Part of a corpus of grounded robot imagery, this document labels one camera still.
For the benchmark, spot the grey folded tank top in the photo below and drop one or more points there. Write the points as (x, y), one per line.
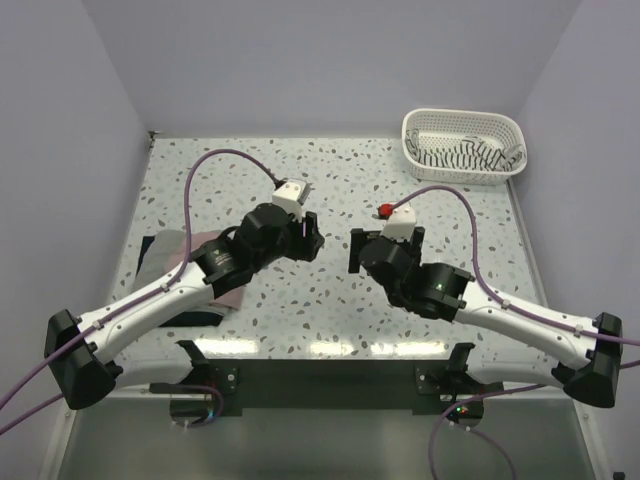
(164, 253)

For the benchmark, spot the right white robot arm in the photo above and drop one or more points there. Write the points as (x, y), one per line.
(580, 355)

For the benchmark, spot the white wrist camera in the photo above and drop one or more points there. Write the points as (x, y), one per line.
(399, 221)
(291, 196)

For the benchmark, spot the navy folded tank top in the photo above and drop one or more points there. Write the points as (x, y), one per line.
(191, 318)

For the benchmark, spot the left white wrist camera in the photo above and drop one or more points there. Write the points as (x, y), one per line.
(291, 196)

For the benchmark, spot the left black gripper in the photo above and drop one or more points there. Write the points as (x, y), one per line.
(299, 251)

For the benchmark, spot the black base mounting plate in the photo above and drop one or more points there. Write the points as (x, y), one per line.
(423, 387)

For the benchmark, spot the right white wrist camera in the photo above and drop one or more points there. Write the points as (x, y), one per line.
(399, 221)

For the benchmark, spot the white plastic basket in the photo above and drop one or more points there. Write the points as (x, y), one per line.
(446, 127)

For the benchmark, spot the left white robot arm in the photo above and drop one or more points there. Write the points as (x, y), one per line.
(81, 350)

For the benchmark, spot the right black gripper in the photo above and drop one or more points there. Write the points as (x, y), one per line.
(359, 236)

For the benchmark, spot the black white striped tank top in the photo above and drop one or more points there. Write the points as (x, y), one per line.
(470, 153)

